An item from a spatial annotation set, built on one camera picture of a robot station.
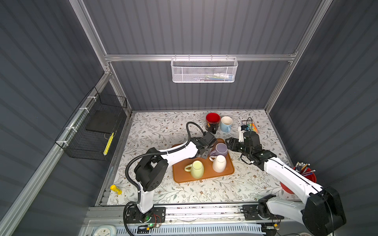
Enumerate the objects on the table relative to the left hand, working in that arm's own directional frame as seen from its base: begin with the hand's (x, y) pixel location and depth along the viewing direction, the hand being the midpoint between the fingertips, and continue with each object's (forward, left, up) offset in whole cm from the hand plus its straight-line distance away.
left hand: (201, 150), depth 91 cm
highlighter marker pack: (+24, -41, -5) cm, 48 cm away
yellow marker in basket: (-6, +46, +21) cm, 51 cm away
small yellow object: (-20, +47, +1) cm, 51 cm away
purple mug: (0, -12, +1) cm, 13 cm away
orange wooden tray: (-12, +13, -7) cm, 19 cm away
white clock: (-37, +48, -5) cm, 61 cm away
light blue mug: (+23, -21, -1) cm, 31 cm away
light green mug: (-14, +4, +3) cm, 15 cm away
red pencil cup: (-20, -52, +8) cm, 56 cm away
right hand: (0, -17, +9) cm, 20 cm away
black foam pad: (+9, +52, +21) cm, 57 cm away
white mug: (-11, -9, +2) cm, 14 cm away
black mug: (+20, -10, +3) cm, 23 cm away
